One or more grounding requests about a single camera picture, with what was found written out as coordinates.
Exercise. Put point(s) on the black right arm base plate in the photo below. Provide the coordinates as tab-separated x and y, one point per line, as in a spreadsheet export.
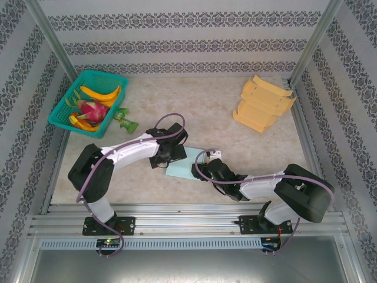
247	224

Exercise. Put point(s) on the aluminium frame post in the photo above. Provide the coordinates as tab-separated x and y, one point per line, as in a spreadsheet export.
316	38
50	38

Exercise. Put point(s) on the orange paper box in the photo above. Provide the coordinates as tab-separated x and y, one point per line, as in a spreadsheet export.
259	109

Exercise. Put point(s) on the aluminium side rail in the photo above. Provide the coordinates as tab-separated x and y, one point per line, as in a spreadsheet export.
302	118
62	150

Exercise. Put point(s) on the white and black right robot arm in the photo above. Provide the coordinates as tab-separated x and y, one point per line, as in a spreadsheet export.
259	188

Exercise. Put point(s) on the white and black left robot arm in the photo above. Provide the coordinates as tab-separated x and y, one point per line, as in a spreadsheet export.
132	151

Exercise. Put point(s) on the pink dragon fruit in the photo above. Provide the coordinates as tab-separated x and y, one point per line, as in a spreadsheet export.
91	110

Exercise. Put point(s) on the green snack packet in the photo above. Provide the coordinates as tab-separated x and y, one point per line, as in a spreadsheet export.
129	125
121	113

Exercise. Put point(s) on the yellow banana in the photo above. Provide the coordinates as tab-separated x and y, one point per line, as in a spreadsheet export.
100	95

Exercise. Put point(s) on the teal paper box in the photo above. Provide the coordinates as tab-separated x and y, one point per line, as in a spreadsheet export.
188	162

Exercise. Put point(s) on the orange yellow toy fruit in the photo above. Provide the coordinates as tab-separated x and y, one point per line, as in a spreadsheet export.
84	125

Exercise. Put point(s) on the small circuit board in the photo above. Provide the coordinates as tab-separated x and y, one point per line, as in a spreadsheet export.
109	243
271	242

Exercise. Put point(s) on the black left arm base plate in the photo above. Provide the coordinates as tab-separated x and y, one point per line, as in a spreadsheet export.
126	225

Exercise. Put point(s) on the teal plastic basket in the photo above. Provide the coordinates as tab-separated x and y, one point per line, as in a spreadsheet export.
62	116

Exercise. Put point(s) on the aluminium mounting rail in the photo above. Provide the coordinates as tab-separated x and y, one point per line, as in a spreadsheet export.
182	219

